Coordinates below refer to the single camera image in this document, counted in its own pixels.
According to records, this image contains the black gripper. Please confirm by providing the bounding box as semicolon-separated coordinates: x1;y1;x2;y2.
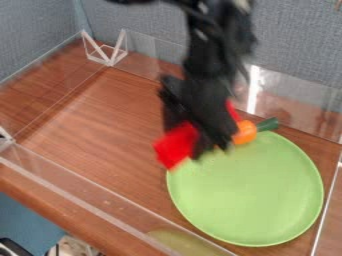
159;75;238;150

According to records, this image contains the red plastic block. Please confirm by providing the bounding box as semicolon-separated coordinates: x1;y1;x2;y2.
153;99;245;171

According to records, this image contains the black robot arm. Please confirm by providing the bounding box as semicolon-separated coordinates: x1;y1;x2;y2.
106;0;257;159

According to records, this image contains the orange toy carrot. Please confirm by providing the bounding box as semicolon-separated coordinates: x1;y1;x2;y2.
233;117;280;145

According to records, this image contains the green plate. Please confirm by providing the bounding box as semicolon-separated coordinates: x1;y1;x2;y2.
166;132;325;247

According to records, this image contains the white power strip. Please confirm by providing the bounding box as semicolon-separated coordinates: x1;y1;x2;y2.
44;235;103;256

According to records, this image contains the clear acrylic enclosure wall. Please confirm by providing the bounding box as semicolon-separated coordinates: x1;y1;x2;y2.
0;30;342;256

